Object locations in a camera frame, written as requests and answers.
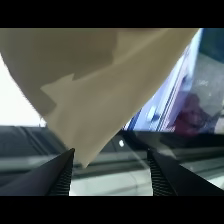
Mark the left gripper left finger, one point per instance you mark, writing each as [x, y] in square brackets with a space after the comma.
[50, 180]

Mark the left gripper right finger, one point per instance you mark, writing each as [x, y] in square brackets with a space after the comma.
[173, 180]

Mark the brown pants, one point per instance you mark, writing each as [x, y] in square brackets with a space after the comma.
[100, 86]

